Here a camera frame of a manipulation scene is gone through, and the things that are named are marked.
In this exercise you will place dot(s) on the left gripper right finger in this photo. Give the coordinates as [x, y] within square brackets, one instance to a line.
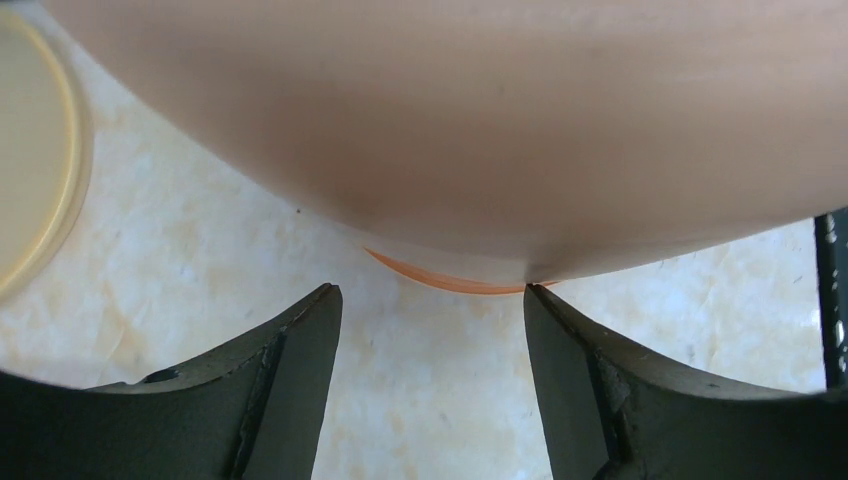
[612, 408]

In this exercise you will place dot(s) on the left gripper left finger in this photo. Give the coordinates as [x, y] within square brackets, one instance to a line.
[251, 408]

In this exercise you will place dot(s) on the orange capybara bucket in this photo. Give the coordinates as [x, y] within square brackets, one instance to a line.
[504, 142]

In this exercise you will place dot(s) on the yellow capybara bucket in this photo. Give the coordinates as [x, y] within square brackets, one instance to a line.
[46, 151]

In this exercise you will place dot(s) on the black open tool case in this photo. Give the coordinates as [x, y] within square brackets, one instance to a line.
[831, 258]

